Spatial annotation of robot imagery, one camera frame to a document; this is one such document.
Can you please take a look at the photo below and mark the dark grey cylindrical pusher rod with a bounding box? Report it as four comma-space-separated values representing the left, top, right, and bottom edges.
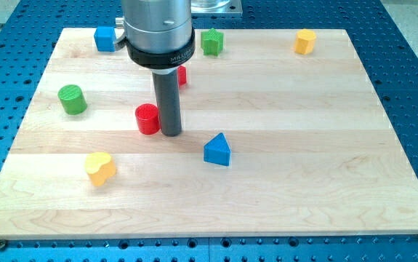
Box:
152, 68, 182, 137

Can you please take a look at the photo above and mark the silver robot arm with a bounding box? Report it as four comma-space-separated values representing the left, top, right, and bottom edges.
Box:
113, 0, 195, 137

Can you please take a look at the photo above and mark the red star block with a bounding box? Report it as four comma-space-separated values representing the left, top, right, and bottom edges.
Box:
177, 65, 187, 87

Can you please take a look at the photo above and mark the green star block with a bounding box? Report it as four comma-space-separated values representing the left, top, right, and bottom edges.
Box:
200, 28, 224, 56

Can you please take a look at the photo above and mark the blue triangle block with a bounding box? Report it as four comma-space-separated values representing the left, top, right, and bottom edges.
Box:
203, 132, 231, 166

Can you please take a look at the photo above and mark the red cylinder block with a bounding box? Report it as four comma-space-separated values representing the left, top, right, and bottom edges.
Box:
134, 103, 160, 135

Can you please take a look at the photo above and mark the blue cube block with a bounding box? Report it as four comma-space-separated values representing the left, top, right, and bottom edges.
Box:
94, 26, 116, 52

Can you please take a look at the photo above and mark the green cylinder block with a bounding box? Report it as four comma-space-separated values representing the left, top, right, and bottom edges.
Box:
57, 84, 87, 115

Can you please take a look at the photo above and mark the yellow heart block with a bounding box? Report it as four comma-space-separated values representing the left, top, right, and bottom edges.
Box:
84, 152, 117, 186

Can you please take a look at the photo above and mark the wooden board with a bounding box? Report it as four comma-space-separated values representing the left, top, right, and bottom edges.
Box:
0, 28, 418, 239

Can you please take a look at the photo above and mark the yellow hexagon block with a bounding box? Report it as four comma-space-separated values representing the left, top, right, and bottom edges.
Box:
294, 29, 317, 55

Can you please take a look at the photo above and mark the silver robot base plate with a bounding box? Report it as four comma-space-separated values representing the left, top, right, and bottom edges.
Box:
190, 0, 243, 17

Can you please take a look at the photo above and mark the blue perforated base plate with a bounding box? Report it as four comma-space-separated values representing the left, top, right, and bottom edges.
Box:
0, 1, 418, 261

